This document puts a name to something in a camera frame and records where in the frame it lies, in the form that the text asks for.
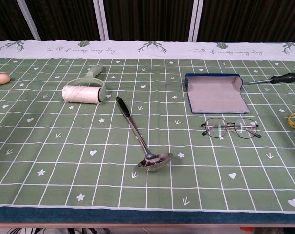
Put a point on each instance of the black-framed eyeglasses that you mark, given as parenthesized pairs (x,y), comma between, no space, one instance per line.
(215,128)

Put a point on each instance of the blue glasses case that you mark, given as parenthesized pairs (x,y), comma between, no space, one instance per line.
(215,97)

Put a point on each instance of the green lint roller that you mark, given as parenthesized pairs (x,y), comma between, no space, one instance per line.
(79,93)

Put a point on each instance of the green grid tablecloth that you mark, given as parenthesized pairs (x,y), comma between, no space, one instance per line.
(64,146)

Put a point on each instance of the black yellow screwdriver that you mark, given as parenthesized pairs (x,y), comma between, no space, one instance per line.
(283,78)

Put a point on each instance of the small wooden mallet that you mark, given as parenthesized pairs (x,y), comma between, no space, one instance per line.
(0,79)

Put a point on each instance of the white partition post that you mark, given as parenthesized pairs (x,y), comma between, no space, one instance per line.
(100,19)
(28,19)
(195,19)

